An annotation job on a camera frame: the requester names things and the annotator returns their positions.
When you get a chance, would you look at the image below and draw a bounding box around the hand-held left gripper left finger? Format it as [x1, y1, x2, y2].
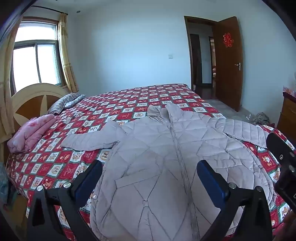
[26, 160, 103, 241]

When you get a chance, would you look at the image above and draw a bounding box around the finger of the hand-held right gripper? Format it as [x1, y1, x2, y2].
[266, 132, 296, 205]

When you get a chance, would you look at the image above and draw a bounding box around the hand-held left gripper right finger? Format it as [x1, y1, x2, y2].
[196, 160, 273, 241]

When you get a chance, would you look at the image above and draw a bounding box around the light grey quilted jacket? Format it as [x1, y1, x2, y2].
[61, 103, 278, 241]

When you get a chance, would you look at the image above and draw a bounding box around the dark cloth on floor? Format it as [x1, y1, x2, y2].
[253, 112, 270, 126]

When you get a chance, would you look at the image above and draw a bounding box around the wooden cabinet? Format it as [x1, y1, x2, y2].
[276, 91, 296, 135]

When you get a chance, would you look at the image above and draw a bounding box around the red printed patchwork bedspread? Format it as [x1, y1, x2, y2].
[7, 83, 296, 241]

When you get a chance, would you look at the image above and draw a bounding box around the pink folded blanket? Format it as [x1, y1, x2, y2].
[7, 114, 57, 153]

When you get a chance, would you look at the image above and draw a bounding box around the blue cloth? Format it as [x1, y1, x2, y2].
[0, 162, 14, 204]

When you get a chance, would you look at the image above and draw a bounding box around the striped pillow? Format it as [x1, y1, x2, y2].
[47, 93, 86, 115]

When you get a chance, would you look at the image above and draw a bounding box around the brown wooden door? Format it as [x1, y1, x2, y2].
[213, 16, 244, 112]

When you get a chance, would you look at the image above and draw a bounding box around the wooden bed headboard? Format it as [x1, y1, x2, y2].
[11, 83, 70, 139]

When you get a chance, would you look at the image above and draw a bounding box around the red paper door decoration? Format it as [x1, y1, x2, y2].
[223, 33, 233, 48]

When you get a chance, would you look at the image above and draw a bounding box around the yellow curtain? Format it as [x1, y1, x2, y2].
[58, 13, 79, 93]
[0, 16, 23, 135]

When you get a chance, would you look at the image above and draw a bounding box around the window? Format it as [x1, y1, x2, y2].
[10, 21, 63, 93]

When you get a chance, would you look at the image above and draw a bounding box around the dark curtain rod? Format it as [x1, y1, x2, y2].
[30, 6, 68, 15]

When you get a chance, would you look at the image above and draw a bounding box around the brown door frame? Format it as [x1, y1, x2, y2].
[184, 16, 219, 93]

